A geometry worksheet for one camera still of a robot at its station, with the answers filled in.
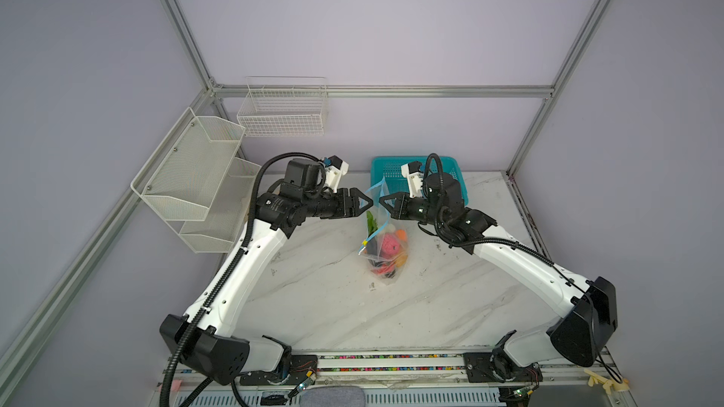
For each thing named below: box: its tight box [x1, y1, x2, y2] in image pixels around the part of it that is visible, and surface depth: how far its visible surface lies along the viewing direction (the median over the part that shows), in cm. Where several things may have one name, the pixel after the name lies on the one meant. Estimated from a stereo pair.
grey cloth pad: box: [299, 386, 366, 407], surface depth 69 cm
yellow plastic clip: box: [583, 368, 630, 395], surface depth 73 cm
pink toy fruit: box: [381, 233, 400, 259], surface depth 86 cm
